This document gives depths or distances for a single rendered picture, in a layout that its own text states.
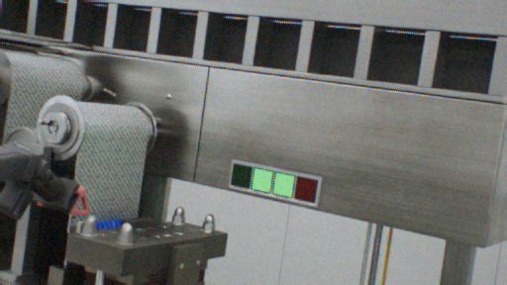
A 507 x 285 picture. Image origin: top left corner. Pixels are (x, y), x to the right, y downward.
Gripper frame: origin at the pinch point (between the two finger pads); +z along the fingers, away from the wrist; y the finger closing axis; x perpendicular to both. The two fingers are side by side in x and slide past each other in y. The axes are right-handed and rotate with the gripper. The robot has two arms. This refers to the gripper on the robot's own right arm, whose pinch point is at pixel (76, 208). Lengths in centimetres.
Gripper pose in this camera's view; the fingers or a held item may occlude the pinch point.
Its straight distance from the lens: 186.2
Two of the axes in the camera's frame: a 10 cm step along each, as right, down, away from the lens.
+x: 3.8, -8.5, 3.7
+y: 8.4, 1.6, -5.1
